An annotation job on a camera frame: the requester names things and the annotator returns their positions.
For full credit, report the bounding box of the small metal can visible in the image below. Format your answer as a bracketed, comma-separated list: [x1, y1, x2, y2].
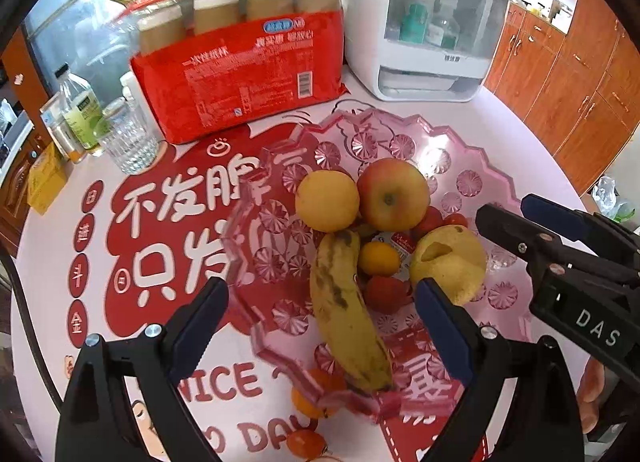
[50, 118, 86, 164]

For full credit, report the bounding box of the yellow box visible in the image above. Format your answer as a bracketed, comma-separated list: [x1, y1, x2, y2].
[27, 143, 67, 215]

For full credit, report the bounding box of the glass bottle green label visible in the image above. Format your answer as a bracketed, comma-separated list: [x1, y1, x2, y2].
[55, 64, 103, 156]

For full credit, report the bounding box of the white carton box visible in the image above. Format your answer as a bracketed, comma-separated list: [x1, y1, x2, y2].
[40, 93, 66, 148]

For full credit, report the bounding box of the orange tangerine with leaf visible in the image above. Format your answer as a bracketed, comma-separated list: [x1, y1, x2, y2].
[290, 366, 350, 420]

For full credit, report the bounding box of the large red apple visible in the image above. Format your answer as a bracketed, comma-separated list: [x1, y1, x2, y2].
[357, 158, 431, 231]

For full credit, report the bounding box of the pink glass fruit bowl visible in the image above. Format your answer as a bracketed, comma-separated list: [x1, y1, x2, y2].
[222, 108, 520, 422]

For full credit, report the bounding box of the yellow pear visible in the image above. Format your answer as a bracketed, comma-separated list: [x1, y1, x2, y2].
[409, 225, 487, 306]

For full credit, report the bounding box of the person's right hand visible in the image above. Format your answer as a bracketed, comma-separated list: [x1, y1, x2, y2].
[576, 358, 605, 434]

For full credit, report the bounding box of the spotted yellow banana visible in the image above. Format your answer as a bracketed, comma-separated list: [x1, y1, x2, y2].
[309, 229, 394, 394]

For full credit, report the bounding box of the red paper cup package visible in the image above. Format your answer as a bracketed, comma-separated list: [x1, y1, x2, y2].
[114, 0, 348, 144]

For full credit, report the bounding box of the clear drinking glass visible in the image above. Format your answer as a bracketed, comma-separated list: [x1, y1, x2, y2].
[93, 97, 160, 175]

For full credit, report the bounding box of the white countertop cup cabinet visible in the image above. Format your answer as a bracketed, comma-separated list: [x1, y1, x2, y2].
[345, 0, 511, 103]

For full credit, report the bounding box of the small red tomato fruit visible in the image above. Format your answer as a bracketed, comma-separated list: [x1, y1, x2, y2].
[363, 276, 408, 315]

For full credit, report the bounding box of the small yellow kumquat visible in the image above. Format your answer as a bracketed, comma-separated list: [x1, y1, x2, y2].
[358, 240, 400, 277]

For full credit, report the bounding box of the small red orange fruit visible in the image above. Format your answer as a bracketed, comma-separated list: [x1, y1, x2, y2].
[286, 430, 328, 460]

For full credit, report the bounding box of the yellow striped round fruit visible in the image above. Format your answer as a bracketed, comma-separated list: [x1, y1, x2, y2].
[295, 170, 360, 233]

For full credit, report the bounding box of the white plastic bottle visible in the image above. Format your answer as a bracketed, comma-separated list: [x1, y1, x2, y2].
[119, 70, 149, 108]

